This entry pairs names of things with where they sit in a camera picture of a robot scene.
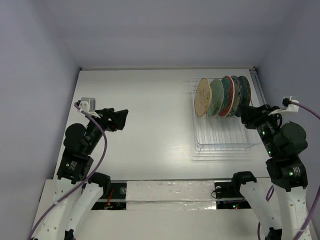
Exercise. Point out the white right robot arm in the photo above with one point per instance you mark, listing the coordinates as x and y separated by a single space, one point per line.
283 143

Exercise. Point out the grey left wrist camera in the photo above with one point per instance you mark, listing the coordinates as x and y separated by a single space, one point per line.
87 104

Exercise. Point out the white wire dish rack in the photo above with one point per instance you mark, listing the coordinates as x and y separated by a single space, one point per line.
216 133

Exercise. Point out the blue floral rim plate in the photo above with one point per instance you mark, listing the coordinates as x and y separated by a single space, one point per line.
237 96

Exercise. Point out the white foam block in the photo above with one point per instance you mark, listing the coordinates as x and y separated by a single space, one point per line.
174 195

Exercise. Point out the beige bird pattern plate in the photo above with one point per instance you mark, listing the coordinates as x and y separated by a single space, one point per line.
203 97

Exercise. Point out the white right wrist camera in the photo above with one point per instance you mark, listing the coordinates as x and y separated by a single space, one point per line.
289 105

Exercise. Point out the dark teal glazed plate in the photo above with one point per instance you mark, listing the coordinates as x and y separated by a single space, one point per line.
246 90

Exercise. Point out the red and teal plate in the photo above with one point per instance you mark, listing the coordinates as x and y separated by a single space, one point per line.
228 95

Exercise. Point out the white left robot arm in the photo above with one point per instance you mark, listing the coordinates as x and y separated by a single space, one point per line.
78 185

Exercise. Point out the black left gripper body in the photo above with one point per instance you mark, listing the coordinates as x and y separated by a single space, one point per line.
106 123

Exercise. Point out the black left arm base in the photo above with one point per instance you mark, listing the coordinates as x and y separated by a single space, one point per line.
114 193

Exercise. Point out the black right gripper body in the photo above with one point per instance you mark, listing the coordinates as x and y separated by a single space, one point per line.
252 116

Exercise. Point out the light green flower plate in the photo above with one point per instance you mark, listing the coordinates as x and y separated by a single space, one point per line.
217 97

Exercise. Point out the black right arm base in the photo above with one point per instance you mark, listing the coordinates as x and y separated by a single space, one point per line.
227 193

